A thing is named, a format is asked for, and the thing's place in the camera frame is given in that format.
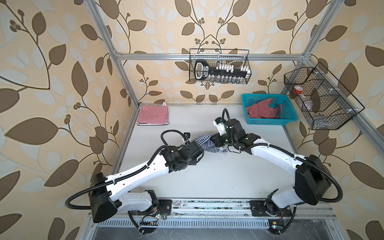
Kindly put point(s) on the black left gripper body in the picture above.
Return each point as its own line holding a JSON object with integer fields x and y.
{"x": 191, "y": 162}

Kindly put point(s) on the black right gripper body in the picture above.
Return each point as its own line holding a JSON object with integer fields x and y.
{"x": 222, "y": 140}

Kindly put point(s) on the blue white striped tank top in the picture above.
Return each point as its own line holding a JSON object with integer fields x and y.
{"x": 208, "y": 146}

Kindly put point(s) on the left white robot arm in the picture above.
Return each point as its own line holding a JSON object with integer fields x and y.
{"x": 113, "y": 193}

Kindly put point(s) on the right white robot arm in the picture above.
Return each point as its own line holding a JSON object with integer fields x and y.
{"x": 311, "y": 182}

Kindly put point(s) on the maroon garment in basket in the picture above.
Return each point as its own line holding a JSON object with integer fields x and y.
{"x": 263, "y": 110}

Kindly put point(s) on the teal plastic basket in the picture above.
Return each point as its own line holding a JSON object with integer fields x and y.
{"x": 288, "y": 115}

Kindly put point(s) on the red white striped folded top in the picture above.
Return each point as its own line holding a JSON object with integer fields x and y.
{"x": 153, "y": 116}

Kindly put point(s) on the black socket tool set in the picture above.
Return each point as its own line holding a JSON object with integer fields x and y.
{"x": 221, "y": 73}

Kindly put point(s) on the red capped clear bottle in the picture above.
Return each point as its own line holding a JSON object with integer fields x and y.
{"x": 304, "y": 102}

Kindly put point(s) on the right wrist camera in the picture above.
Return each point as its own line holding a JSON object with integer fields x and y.
{"x": 219, "y": 123}

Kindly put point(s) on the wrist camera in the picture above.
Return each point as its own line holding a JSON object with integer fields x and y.
{"x": 219, "y": 123}
{"x": 187, "y": 137}

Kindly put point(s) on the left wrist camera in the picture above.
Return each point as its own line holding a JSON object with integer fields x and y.
{"x": 187, "y": 137}

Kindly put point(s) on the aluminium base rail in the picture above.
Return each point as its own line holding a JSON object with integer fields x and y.
{"x": 194, "y": 213}

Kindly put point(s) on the black wire basket back wall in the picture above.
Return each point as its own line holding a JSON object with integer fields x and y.
{"x": 234, "y": 57}

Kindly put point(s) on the black wire basket wall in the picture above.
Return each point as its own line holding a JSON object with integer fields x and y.
{"x": 329, "y": 111}
{"x": 234, "y": 57}

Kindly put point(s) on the black wire basket right wall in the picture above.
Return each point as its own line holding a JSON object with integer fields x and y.
{"x": 329, "y": 111}

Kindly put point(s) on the aluminium frame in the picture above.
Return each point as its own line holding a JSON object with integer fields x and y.
{"x": 305, "y": 65}

